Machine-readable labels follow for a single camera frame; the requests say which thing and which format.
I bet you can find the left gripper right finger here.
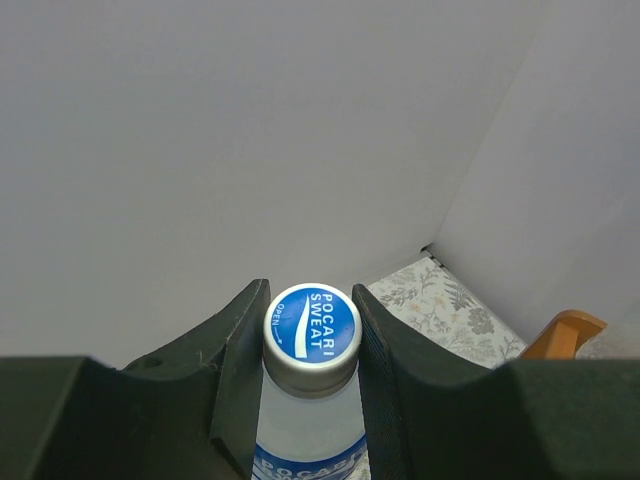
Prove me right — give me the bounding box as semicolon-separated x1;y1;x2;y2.
352;285;639;479

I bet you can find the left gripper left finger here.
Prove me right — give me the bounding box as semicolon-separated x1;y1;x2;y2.
1;279;271;479

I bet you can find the blue-label bottle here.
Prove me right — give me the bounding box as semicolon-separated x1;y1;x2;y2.
252;283;367;479

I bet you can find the orange three-tier glass shelf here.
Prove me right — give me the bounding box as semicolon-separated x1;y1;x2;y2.
519;310;608;360

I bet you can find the floral patterned table mat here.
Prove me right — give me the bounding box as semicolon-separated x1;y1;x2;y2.
367;253;526;368

